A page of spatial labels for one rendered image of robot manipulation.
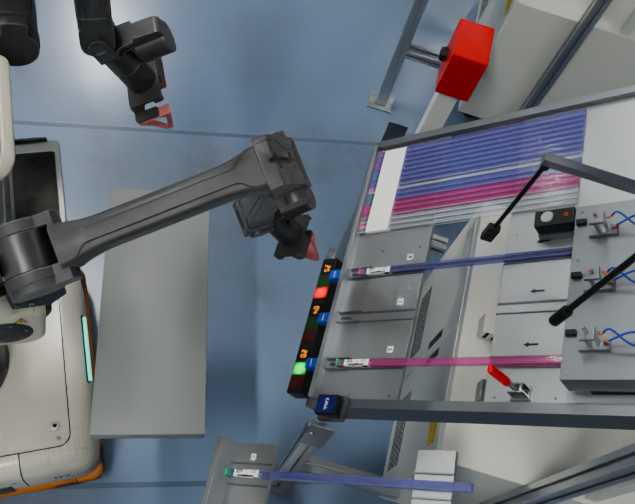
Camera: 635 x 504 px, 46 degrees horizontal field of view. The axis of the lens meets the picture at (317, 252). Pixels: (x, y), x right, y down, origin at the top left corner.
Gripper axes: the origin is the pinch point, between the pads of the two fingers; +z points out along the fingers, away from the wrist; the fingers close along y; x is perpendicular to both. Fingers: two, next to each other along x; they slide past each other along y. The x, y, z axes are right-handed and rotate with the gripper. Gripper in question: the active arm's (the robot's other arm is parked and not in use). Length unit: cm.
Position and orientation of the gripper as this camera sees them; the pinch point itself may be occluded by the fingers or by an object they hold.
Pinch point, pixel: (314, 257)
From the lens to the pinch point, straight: 165.8
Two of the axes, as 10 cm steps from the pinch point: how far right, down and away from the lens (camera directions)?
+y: 2.5, -8.4, 4.8
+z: 5.5, 5.3, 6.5
